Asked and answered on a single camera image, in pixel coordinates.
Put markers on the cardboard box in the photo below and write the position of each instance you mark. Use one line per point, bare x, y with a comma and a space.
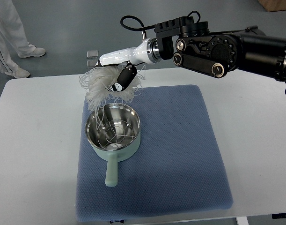
273, 5

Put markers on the wire steaming rack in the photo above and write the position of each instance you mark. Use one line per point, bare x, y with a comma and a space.
115, 134

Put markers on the mint green steel pot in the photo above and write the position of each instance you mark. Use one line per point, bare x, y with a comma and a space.
114, 112

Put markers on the black table control panel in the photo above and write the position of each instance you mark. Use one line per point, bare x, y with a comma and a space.
279, 216

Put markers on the blue textured mat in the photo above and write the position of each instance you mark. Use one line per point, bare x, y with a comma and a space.
177, 168

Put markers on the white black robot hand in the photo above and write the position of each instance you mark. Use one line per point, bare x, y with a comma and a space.
147, 52

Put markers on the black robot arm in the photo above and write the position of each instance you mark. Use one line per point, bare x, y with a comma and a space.
192, 46

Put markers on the person in white trousers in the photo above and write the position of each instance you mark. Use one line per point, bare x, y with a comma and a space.
12, 30

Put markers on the white vermicelli bundle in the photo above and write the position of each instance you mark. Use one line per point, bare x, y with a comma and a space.
98, 85

